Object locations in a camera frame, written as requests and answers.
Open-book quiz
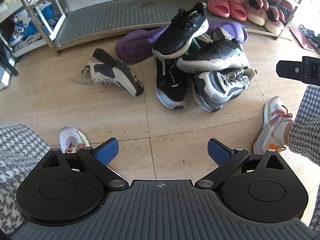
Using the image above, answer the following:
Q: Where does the dark blue sneaker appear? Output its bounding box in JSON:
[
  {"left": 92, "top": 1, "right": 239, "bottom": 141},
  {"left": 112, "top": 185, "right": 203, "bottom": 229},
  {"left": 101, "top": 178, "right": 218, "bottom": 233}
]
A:
[{"left": 299, "top": 24, "right": 320, "bottom": 53}]

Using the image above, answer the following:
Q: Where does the metal shoe rack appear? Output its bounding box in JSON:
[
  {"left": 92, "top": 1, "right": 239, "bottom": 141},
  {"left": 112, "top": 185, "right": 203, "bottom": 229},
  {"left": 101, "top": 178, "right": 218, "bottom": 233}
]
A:
[{"left": 10, "top": 0, "right": 310, "bottom": 57}]

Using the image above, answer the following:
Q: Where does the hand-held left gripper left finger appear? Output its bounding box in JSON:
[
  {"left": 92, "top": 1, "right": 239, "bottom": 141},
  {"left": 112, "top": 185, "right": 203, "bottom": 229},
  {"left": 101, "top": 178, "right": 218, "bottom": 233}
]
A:
[{"left": 41, "top": 137, "right": 127, "bottom": 191}]

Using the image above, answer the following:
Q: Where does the maroon board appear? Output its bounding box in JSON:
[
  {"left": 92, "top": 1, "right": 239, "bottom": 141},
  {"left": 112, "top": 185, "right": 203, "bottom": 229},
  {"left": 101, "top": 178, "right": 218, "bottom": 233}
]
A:
[{"left": 288, "top": 26, "right": 316, "bottom": 52}]

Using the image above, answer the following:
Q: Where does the white side rack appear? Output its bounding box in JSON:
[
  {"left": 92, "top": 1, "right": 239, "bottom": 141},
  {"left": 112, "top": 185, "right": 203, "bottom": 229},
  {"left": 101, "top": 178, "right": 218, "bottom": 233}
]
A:
[{"left": 0, "top": 0, "right": 66, "bottom": 57}]

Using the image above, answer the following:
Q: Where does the houndstooth trouser leg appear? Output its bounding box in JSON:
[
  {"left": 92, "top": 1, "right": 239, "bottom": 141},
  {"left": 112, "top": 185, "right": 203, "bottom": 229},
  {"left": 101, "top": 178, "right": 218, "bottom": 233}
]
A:
[
  {"left": 0, "top": 124, "right": 52, "bottom": 230},
  {"left": 287, "top": 84, "right": 320, "bottom": 167}
]

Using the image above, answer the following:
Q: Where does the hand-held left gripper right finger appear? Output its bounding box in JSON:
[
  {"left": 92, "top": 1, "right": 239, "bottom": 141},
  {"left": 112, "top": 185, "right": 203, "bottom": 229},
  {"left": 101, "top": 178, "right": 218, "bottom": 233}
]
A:
[{"left": 194, "top": 137, "right": 285, "bottom": 191}]

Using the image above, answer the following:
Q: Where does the black sneaker white sole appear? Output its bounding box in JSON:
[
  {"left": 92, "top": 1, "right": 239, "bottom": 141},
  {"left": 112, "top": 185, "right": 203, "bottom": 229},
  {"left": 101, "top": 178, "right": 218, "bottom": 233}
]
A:
[
  {"left": 152, "top": 2, "right": 209, "bottom": 59},
  {"left": 154, "top": 56, "right": 188, "bottom": 110}
]

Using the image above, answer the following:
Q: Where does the pink furry slipper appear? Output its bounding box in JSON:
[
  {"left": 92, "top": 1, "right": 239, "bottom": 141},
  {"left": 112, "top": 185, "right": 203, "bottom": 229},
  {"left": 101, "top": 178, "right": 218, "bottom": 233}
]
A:
[
  {"left": 243, "top": 0, "right": 268, "bottom": 26},
  {"left": 264, "top": 6, "right": 286, "bottom": 35}
]

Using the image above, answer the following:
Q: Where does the person's sneaker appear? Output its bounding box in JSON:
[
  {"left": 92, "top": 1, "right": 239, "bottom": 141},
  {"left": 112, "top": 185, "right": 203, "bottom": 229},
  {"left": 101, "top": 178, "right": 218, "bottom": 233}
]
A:
[
  {"left": 252, "top": 96, "right": 294, "bottom": 155},
  {"left": 59, "top": 127, "right": 91, "bottom": 154}
]

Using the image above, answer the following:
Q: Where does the brown slipper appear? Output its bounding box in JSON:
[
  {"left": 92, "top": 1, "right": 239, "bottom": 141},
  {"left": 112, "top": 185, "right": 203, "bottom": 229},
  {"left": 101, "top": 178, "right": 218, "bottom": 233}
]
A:
[{"left": 265, "top": 0, "right": 293, "bottom": 18}]

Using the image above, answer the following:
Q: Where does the person's right sneaker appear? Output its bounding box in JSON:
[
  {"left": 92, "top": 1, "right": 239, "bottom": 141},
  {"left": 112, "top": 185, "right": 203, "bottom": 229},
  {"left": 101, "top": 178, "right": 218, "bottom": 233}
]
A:
[{"left": 252, "top": 96, "right": 294, "bottom": 155}]

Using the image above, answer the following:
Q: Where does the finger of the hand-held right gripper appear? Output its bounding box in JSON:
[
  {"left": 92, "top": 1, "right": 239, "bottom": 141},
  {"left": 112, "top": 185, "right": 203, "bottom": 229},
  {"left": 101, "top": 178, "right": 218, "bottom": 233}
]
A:
[{"left": 276, "top": 56, "right": 320, "bottom": 84}]

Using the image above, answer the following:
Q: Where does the black pole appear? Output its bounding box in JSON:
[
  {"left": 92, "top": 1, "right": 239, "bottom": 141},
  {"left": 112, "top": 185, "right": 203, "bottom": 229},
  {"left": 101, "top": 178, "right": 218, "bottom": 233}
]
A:
[{"left": 0, "top": 41, "right": 18, "bottom": 77}]

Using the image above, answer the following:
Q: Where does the purple slipper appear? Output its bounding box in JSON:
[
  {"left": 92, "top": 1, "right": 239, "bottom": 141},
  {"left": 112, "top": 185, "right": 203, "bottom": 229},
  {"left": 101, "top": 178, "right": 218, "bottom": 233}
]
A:
[
  {"left": 115, "top": 26, "right": 175, "bottom": 61},
  {"left": 207, "top": 21, "right": 249, "bottom": 43}
]

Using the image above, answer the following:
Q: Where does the white and black sneaker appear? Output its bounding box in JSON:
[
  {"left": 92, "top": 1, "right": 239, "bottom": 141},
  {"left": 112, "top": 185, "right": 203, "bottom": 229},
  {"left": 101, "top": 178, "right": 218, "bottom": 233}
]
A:
[
  {"left": 70, "top": 48, "right": 144, "bottom": 97},
  {"left": 192, "top": 68, "right": 257, "bottom": 112}
]

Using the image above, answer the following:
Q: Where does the right houndstooth trouser leg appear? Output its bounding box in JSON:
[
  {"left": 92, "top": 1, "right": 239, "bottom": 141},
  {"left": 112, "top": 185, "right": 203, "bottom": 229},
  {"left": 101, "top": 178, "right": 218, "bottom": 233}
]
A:
[{"left": 287, "top": 84, "right": 320, "bottom": 167}]

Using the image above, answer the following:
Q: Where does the person's left sneaker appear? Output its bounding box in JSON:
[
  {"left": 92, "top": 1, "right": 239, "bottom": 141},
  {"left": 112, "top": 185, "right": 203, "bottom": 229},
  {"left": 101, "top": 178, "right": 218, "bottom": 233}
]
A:
[{"left": 59, "top": 127, "right": 91, "bottom": 154}]

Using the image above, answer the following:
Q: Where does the left houndstooth trouser leg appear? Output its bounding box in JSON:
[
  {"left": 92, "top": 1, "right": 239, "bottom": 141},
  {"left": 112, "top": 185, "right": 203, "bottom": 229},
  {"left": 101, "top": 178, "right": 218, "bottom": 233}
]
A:
[{"left": 0, "top": 124, "right": 52, "bottom": 230}]

